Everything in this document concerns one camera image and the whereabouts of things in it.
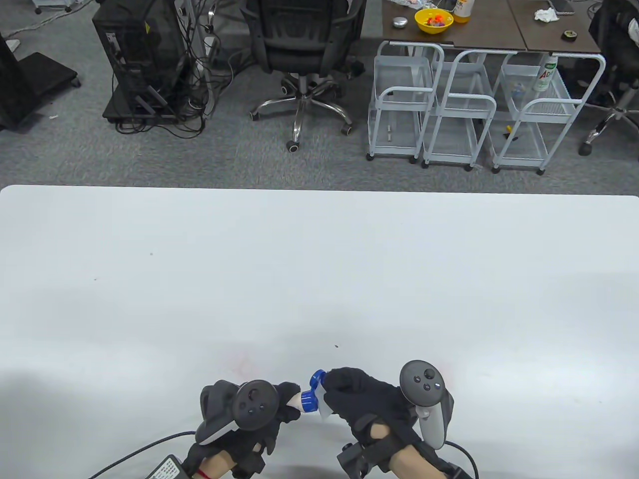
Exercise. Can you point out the person's right hand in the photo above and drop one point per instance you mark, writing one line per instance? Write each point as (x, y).
(364, 399)

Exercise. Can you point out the person's left hand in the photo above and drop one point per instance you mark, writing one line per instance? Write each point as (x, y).
(249, 444)

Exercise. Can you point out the white cotton pad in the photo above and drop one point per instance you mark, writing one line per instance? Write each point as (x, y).
(325, 409)

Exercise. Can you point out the white hand cream tube blue cap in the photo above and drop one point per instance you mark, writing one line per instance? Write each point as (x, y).
(309, 400)

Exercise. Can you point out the person's left forearm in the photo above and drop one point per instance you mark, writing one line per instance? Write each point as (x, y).
(217, 466)

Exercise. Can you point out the person's right forearm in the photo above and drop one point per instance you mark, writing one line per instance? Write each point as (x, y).
(407, 464)

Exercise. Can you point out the grey black left hand controller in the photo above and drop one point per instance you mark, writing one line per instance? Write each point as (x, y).
(255, 404)

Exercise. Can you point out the grey black hand controller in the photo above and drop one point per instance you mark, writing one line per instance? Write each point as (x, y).
(255, 404)
(423, 381)

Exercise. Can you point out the grey black right hand controller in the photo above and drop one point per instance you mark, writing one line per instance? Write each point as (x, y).
(423, 381)

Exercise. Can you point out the black mesh office chair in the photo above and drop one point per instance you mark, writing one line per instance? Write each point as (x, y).
(299, 45)

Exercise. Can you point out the white bottle green cap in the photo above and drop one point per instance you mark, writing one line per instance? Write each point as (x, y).
(544, 75)

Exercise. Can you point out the silver round puck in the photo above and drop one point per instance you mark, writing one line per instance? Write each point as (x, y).
(400, 23)

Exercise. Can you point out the yellow bowl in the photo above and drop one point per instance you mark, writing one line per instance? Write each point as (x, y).
(433, 26)

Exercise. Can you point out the brown wooden table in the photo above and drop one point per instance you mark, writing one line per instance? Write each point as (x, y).
(479, 32)
(539, 37)

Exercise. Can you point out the orange juice bottle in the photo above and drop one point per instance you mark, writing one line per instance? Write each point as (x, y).
(464, 11)

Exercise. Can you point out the black computer tower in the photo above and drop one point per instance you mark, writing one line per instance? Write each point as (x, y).
(140, 50)

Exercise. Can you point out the black monitor stand base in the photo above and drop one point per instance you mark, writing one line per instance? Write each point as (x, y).
(30, 85)

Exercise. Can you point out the crumpled white tissue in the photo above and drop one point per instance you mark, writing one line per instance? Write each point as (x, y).
(546, 15)

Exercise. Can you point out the black swivel chair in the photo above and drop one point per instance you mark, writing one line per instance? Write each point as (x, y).
(614, 40)

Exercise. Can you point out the black left wrist camera module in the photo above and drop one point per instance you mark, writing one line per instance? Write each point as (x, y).
(169, 469)

